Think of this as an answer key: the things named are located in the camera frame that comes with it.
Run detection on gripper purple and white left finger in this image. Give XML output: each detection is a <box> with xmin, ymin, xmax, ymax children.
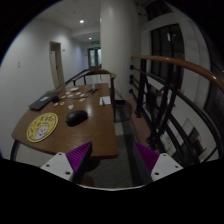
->
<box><xmin>41</xmin><ymin>142</ymin><xmax>92</xmax><ymax>181</ymax></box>

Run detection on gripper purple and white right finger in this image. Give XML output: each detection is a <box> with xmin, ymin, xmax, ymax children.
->
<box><xmin>134</xmin><ymin>143</ymin><xmax>182</xmax><ymax>182</ymax></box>

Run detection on round yellow mouse pad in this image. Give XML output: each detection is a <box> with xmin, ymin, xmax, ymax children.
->
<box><xmin>26</xmin><ymin>112</ymin><xmax>59</xmax><ymax>143</ymax></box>

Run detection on black computer mouse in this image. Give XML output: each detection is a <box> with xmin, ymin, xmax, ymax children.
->
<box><xmin>65</xmin><ymin>110</ymin><xmax>88</xmax><ymax>127</ymax></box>

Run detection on wooden table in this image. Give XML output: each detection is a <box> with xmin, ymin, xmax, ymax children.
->
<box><xmin>10</xmin><ymin>84</ymin><xmax>118</xmax><ymax>160</ymax></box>

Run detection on wooden-top metal railing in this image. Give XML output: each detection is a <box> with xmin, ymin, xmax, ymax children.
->
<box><xmin>130</xmin><ymin>54</ymin><xmax>224</xmax><ymax>166</ymax></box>

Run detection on dark closed laptop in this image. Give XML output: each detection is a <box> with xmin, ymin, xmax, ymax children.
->
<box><xmin>29</xmin><ymin>92</ymin><xmax>60</xmax><ymax>110</ymax></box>

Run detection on white notepad with pen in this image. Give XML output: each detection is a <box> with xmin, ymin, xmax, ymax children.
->
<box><xmin>99</xmin><ymin>96</ymin><xmax>111</xmax><ymax>105</ymax></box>

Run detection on white paper piece far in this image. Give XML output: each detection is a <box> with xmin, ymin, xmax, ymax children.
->
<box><xmin>70</xmin><ymin>87</ymin><xmax>79</xmax><ymax>92</ymax></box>

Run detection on black glasses on table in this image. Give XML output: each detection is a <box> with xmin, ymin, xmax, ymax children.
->
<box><xmin>87</xmin><ymin>88</ymin><xmax>99</xmax><ymax>95</ymax></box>

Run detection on dark chair behind table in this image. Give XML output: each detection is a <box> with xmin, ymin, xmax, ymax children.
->
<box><xmin>72</xmin><ymin>68</ymin><xmax>117</xmax><ymax>101</ymax></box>

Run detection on side doorway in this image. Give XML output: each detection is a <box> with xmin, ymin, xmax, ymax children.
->
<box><xmin>49</xmin><ymin>42</ymin><xmax>65</xmax><ymax>88</ymax></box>

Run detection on double door at corridor end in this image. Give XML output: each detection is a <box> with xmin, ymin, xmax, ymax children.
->
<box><xmin>88</xmin><ymin>48</ymin><xmax>101</xmax><ymax>69</ymax></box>

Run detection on green exit sign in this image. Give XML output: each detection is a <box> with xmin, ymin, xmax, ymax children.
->
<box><xmin>92</xmin><ymin>41</ymin><xmax>100</xmax><ymax>45</ymax></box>

